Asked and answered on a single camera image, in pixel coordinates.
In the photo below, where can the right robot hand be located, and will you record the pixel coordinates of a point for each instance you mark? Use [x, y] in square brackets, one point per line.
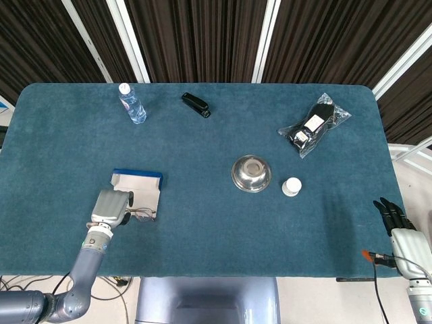
[409, 248]

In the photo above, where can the white wide pillar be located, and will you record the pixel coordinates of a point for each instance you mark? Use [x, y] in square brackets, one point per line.
[130, 40]

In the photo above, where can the eyeglasses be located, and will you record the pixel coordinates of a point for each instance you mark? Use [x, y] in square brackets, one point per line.
[145, 217]

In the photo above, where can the white and blue board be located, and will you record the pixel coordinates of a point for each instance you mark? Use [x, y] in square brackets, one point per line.
[3, 108]

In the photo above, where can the white narrow pillar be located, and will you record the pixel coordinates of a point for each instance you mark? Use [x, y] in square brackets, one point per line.
[87, 40]

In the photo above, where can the blue glasses case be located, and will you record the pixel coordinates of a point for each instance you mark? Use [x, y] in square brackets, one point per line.
[141, 184]

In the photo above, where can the blue-grey robot torso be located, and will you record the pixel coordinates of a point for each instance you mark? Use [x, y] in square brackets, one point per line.
[207, 300]

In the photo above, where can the teal table cloth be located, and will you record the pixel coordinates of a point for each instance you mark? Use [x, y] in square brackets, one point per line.
[202, 243]

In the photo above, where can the upturned stainless steel bowl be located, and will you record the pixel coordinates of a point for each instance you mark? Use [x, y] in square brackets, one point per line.
[251, 175]

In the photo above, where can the plastic bag of black socks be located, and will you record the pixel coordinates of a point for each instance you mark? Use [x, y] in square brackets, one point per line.
[312, 126]

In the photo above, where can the white pillar with grey edge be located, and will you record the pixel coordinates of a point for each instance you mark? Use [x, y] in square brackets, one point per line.
[266, 40]

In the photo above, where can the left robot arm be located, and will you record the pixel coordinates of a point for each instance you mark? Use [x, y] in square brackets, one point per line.
[86, 270]

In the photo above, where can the white slanted frame beam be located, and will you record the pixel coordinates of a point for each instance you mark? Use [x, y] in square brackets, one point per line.
[401, 62]

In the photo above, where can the black stapler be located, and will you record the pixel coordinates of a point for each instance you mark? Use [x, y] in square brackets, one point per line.
[196, 103]

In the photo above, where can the dark brown curtain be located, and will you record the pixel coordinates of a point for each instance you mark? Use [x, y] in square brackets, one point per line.
[202, 33]

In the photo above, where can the white metal frame rails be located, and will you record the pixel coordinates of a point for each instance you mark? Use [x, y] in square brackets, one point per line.
[400, 147]

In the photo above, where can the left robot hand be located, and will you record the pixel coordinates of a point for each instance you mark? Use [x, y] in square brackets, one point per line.
[109, 207]

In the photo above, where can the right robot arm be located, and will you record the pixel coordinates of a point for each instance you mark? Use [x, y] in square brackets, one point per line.
[420, 303]

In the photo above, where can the clear plastic water bottle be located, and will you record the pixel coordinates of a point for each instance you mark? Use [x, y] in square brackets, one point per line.
[133, 104]

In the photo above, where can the small white jar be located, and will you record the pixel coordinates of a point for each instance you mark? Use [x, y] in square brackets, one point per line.
[292, 186]

